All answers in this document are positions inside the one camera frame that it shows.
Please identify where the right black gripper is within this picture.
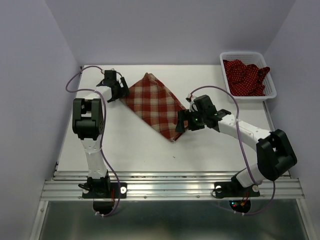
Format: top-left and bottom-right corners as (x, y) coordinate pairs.
(174, 108), (206, 133)

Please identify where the red beige plaid skirt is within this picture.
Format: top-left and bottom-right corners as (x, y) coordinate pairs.
(120, 73), (186, 142)

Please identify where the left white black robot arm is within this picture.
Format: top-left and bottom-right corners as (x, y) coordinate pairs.
(72, 69), (130, 199)

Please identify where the white perforated plastic basket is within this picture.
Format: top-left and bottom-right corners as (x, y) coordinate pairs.
(219, 51), (277, 103)

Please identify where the aluminium mounting rail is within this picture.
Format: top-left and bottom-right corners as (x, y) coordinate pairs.
(39, 171), (306, 201)

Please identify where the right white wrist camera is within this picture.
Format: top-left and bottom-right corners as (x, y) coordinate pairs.
(186, 93), (197, 112)

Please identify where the red white polka-dot skirt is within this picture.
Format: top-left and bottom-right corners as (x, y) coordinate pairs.
(223, 59), (271, 97)

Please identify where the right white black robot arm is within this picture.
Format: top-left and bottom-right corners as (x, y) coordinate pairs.
(175, 95), (298, 199)

